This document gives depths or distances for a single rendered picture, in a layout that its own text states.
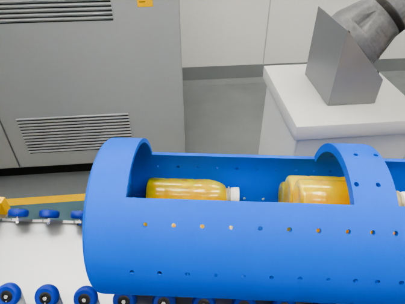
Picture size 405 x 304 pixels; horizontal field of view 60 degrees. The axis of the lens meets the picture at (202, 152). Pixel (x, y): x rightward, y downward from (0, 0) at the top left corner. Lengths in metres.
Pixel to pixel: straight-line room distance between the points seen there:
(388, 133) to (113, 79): 1.51
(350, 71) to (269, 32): 2.56
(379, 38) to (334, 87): 0.13
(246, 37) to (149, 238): 2.95
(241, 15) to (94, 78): 1.66
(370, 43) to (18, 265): 0.91
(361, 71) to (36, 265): 0.85
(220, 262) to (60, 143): 1.91
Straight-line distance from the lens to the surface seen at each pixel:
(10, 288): 0.80
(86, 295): 0.75
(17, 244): 0.94
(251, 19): 3.33
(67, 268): 0.85
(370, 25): 0.89
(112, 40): 1.96
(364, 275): 0.60
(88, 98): 2.14
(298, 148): 0.87
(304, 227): 0.54
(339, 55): 0.86
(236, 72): 3.48
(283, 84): 0.99
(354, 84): 0.91
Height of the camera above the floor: 1.60
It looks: 39 degrees down
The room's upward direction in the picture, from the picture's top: straight up
